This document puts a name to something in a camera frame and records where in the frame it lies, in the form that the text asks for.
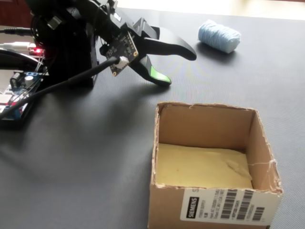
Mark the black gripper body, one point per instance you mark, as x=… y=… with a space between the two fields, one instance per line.
x=147 y=29

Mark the green-padded black gripper finger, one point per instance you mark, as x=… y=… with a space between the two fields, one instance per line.
x=157 y=76

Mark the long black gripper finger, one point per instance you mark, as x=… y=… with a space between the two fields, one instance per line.
x=166 y=47

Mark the light blue yarn block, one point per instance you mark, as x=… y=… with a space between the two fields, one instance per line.
x=219 y=38

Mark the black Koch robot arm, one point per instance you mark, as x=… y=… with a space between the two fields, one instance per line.
x=69 y=47

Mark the open cardboard box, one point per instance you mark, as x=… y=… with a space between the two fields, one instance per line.
x=214 y=124

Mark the dark grey mat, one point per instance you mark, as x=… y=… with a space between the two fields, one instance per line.
x=95 y=155

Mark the yellow foam pad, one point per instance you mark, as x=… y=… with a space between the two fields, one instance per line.
x=202 y=167

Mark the circuit board with red LED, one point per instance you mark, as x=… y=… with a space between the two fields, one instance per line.
x=35 y=50

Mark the black power plug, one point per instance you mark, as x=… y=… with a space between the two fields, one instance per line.
x=14 y=31

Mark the blue circuit board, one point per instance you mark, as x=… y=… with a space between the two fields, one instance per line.
x=21 y=86

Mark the camera circuit board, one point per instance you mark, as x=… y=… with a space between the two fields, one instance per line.
x=121 y=47

